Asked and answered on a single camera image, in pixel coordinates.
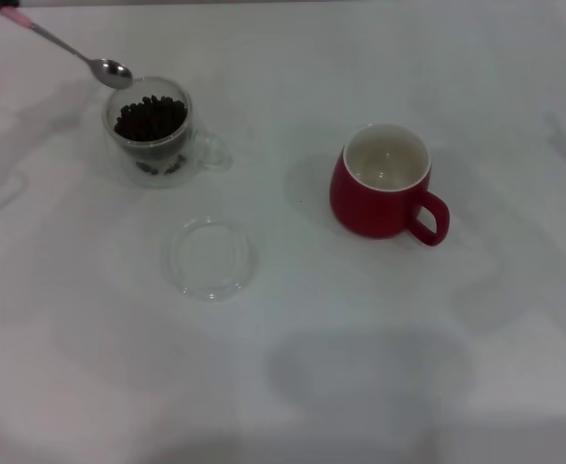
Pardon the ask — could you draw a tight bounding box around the double-wall glass cup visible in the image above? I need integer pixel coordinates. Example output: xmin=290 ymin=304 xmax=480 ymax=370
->
xmin=99 ymin=75 xmax=232 ymax=190

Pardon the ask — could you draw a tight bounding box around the coffee beans pile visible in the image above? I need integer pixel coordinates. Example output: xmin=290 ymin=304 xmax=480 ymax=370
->
xmin=113 ymin=94 xmax=189 ymax=144

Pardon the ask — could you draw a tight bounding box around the round clear glass saucer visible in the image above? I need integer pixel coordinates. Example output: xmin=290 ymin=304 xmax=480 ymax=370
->
xmin=160 ymin=215 xmax=260 ymax=304

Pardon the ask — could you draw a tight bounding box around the red ceramic mug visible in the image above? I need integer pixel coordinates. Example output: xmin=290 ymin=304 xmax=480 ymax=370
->
xmin=328 ymin=123 xmax=451 ymax=247

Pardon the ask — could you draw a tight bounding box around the pink-handled metal spoon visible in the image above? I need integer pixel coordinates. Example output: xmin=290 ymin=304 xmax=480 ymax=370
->
xmin=0 ymin=6 xmax=134 ymax=92

